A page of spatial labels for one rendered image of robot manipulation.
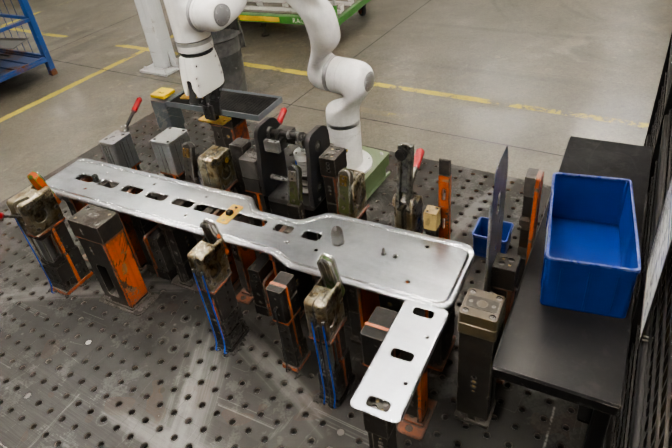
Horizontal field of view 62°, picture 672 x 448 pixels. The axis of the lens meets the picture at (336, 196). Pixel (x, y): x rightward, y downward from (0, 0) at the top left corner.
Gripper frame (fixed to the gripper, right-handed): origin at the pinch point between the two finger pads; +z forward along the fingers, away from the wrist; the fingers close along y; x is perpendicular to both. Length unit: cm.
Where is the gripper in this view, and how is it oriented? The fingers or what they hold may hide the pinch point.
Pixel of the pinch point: (212, 109)
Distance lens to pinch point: 144.8
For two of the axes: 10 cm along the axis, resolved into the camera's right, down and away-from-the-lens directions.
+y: -5.0, 5.4, -6.8
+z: 1.1, 8.2, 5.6
